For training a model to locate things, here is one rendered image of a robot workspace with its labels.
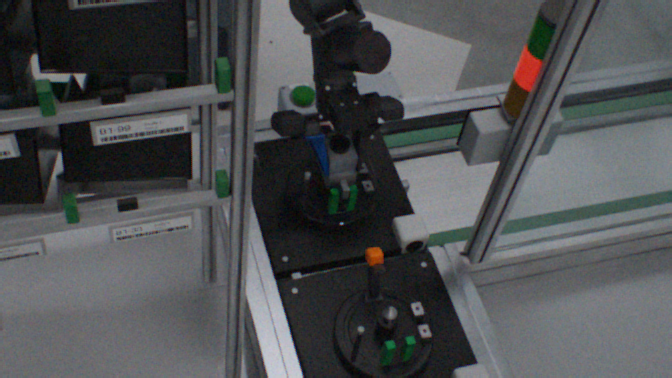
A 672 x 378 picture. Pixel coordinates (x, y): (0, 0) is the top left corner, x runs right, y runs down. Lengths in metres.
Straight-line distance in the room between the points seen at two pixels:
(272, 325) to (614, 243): 0.58
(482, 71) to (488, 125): 1.90
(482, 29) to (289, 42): 1.53
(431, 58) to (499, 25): 1.47
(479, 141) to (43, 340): 0.69
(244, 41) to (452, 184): 0.79
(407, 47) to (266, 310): 0.72
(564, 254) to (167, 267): 0.63
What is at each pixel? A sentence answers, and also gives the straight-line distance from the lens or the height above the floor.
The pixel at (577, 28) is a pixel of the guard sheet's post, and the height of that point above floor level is 1.44.
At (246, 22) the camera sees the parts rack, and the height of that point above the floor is 1.55.
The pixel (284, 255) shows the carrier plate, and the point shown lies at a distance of 1.30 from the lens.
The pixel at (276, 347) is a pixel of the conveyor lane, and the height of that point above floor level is 0.95.
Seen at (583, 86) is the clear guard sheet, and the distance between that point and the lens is 1.11.
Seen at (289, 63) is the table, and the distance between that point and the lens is 1.71.
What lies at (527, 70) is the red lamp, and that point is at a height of 1.34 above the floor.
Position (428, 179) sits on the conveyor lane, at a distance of 1.49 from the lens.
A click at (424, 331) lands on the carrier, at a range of 1.22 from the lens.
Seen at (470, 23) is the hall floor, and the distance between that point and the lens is 3.20.
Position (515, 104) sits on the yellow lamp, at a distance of 1.12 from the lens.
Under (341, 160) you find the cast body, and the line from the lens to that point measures 1.26.
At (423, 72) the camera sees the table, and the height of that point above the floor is 0.86.
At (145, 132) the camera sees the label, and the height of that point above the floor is 1.44.
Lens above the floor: 2.06
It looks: 52 degrees down
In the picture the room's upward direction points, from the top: 11 degrees clockwise
